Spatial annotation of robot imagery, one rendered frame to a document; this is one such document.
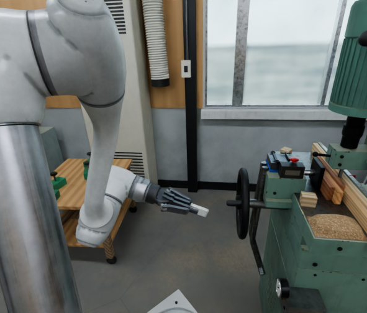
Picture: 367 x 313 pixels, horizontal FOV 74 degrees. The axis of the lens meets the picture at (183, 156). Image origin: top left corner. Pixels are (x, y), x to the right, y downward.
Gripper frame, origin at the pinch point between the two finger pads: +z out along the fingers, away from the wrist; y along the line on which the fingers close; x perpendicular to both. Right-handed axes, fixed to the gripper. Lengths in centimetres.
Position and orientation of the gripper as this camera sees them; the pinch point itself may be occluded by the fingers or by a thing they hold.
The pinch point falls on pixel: (198, 210)
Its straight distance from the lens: 93.7
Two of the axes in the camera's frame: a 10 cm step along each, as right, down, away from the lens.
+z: 9.4, 3.4, 0.2
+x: -3.1, 8.3, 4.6
